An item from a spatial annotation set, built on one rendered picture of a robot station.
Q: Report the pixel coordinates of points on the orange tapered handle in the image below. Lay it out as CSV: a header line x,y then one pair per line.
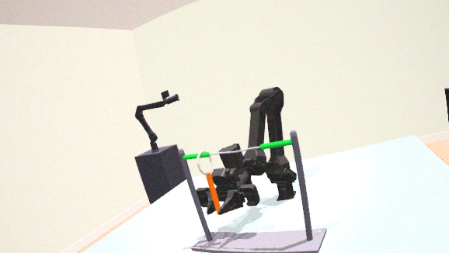
x,y
209,180

